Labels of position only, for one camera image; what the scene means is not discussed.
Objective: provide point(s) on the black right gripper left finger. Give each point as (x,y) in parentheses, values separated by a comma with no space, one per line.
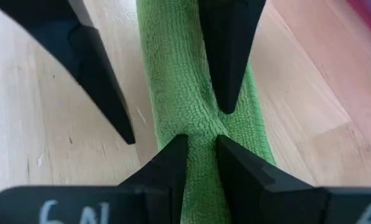
(110,205)

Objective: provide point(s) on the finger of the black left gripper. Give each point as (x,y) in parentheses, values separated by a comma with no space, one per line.
(228,46)
(89,68)

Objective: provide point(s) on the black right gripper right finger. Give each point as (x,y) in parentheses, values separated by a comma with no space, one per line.
(281,205)

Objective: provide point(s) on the green microfiber towel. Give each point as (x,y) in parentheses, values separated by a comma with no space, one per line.
(179,77)

